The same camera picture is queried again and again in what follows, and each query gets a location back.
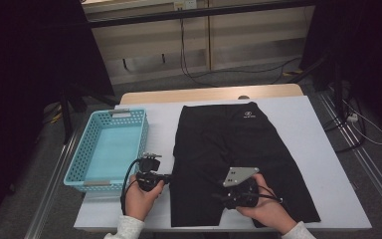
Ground black shorts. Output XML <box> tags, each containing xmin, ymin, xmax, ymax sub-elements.
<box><xmin>169</xmin><ymin>102</ymin><xmax>321</xmax><ymax>229</ymax></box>

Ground black horizontal bar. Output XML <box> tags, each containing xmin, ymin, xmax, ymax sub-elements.
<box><xmin>88</xmin><ymin>0</ymin><xmax>316</xmax><ymax>29</ymax></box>

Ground white wall outlet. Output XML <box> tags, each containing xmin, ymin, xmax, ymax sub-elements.
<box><xmin>173</xmin><ymin>0</ymin><xmax>198</xmax><ymax>11</ymax></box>

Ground black floor cable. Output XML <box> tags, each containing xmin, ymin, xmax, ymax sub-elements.
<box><xmin>192</xmin><ymin>56</ymin><xmax>302</xmax><ymax>84</ymax></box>

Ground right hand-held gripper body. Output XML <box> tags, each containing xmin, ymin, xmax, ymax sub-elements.
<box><xmin>219</xmin><ymin>166</ymin><xmax>261</xmax><ymax>210</ymax></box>

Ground left hand-held gripper black cable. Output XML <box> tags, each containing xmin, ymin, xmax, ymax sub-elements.
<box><xmin>120</xmin><ymin>158</ymin><xmax>143</xmax><ymax>216</ymax></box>

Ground person's right hand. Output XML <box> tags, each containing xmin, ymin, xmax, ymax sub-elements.
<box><xmin>237</xmin><ymin>172</ymin><xmax>297</xmax><ymax>235</ymax></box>

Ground yellow floor marker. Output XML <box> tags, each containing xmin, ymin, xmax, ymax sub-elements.
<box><xmin>49</xmin><ymin>105</ymin><xmax>64</xmax><ymax>124</ymax></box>

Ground white cable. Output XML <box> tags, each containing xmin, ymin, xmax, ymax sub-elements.
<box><xmin>342</xmin><ymin>99</ymin><xmax>382</xmax><ymax>146</ymax></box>

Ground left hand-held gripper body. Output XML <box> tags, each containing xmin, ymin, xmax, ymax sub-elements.
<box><xmin>135</xmin><ymin>152</ymin><xmax>167</xmax><ymax>192</ymax></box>

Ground black cable bundle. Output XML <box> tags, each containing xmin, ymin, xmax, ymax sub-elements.
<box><xmin>322</xmin><ymin>96</ymin><xmax>367</xmax><ymax>153</ymax></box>

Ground person's left hand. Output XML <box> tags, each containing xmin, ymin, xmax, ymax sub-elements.
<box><xmin>124</xmin><ymin>175</ymin><xmax>165</xmax><ymax>222</ymax></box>

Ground hand-held gripper black cable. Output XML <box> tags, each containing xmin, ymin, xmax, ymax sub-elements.
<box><xmin>257</xmin><ymin>185</ymin><xmax>284</xmax><ymax>204</ymax></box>
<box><xmin>120</xmin><ymin>158</ymin><xmax>143</xmax><ymax>216</ymax></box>

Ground light blue plastic basket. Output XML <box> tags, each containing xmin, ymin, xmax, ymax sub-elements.
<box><xmin>63</xmin><ymin>108</ymin><xmax>149</xmax><ymax>193</ymax></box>

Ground right hand-held gripper black cable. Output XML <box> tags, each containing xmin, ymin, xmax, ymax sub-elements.
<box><xmin>257</xmin><ymin>185</ymin><xmax>284</xmax><ymax>204</ymax></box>

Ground aluminium floor rail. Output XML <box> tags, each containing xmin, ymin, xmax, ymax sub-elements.
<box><xmin>316</xmin><ymin>91</ymin><xmax>382</xmax><ymax>217</ymax></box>
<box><xmin>24</xmin><ymin>132</ymin><xmax>81</xmax><ymax>239</ymax></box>

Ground black hanging cable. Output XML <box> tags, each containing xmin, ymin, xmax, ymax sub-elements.
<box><xmin>178</xmin><ymin>18</ymin><xmax>220</xmax><ymax>88</ymax></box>

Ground black curtain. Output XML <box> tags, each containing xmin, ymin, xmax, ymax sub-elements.
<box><xmin>0</xmin><ymin>0</ymin><xmax>115</xmax><ymax>230</ymax></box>
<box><xmin>299</xmin><ymin>0</ymin><xmax>382</xmax><ymax>140</ymax></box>

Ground yellow tape strip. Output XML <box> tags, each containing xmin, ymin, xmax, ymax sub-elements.
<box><xmin>282</xmin><ymin>69</ymin><xmax>303</xmax><ymax>78</ymax></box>

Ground black metal stand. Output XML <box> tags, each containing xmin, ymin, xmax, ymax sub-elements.
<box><xmin>291</xmin><ymin>53</ymin><xmax>346</xmax><ymax>120</ymax></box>
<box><xmin>58</xmin><ymin>83</ymin><xmax>120</xmax><ymax>145</ymax></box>

